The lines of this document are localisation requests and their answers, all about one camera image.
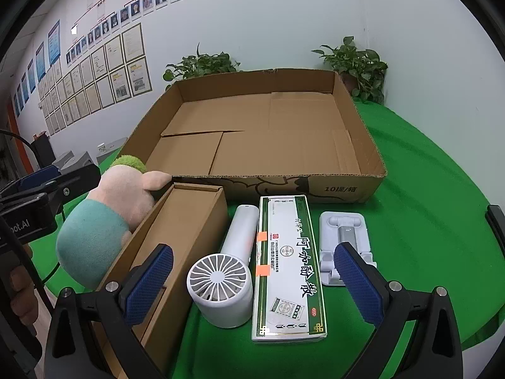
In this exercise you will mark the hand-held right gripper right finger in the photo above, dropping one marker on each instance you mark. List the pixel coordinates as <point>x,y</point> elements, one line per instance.
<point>357,284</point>

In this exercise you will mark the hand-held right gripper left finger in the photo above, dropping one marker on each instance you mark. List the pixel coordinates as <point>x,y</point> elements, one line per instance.
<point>152,284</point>

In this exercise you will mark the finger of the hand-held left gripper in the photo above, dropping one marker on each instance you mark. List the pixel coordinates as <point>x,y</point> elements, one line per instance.
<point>39,177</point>
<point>75,183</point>

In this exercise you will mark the pink pig plush toy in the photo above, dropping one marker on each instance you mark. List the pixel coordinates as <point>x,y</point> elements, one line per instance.
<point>94,237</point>

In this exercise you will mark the green and white medicine box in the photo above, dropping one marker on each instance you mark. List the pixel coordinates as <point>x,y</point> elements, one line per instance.
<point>292,268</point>

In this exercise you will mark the long brown cardboard box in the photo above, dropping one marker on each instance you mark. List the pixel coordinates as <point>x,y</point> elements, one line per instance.
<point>197,221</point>

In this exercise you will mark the white handheld fan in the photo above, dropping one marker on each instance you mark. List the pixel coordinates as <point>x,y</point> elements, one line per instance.
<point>240,233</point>

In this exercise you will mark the large shallow cardboard box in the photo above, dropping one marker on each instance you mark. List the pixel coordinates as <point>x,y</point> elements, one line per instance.
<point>276,134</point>

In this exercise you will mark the person's left hand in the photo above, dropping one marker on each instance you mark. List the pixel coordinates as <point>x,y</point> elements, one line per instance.
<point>19,288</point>

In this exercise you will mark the grey box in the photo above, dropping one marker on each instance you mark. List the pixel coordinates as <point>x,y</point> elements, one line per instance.
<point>75,160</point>
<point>116,148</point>

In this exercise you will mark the black upright case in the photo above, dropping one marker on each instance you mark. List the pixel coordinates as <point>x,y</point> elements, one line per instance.
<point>42,150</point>

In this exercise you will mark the white folding phone stand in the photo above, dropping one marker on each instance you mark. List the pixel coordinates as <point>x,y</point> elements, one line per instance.
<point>327,237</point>

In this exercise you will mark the green tablecloth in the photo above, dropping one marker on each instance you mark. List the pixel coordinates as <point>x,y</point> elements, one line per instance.
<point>414,205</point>

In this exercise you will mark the leafy green potted plant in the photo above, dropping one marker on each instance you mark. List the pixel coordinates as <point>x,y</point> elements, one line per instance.
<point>201,65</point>
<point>355,63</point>

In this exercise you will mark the wall of framed certificates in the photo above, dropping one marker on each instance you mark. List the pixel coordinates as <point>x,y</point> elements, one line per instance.
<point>102,71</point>

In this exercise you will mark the row of blue wall posters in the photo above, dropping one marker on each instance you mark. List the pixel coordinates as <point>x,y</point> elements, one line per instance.
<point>53,43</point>

